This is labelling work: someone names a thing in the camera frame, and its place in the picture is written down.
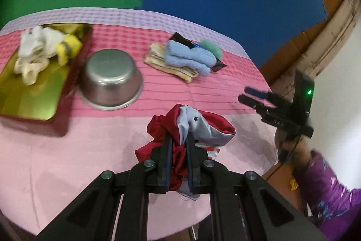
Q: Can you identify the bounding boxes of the cream yellow towel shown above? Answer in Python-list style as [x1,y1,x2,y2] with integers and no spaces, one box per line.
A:
[144,42,200,84]

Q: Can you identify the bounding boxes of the teal pompom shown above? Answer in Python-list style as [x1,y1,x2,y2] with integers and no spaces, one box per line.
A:
[199,40,223,60]

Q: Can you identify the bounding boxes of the yellow soft toy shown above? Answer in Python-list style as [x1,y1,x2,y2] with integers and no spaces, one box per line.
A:
[56,35,83,66]

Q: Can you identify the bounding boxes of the pink checked tablecloth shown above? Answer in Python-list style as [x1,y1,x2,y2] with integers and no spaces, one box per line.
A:
[1,7,276,234]

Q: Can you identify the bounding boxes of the black plastic packet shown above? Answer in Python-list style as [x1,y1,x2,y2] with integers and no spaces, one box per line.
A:
[169,32,226,72]

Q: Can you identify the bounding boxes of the person right hand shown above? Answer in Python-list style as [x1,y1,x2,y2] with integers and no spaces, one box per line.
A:
[275,129,312,171]

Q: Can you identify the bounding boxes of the light blue fuzzy socks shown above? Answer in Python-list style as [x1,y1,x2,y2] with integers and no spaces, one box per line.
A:
[165,40,216,76]

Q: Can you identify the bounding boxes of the black cable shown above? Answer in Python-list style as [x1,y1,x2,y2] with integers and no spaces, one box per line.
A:
[265,133,304,182]

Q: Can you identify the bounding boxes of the red tin box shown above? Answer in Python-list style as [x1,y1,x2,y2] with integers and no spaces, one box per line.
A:
[1,23,92,137]

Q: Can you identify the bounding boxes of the purple sleeve forearm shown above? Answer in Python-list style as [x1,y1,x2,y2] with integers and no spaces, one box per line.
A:
[294,150,360,240]

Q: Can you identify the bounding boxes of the brown wooden door frame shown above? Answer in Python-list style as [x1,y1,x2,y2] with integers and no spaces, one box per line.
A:
[260,0,360,98]

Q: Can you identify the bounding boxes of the red and grey satin cloth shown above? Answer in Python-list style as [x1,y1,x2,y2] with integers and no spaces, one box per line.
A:
[135,104,236,201]

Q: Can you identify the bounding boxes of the steel bowl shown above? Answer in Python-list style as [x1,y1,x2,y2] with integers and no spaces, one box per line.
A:
[79,48,144,111]

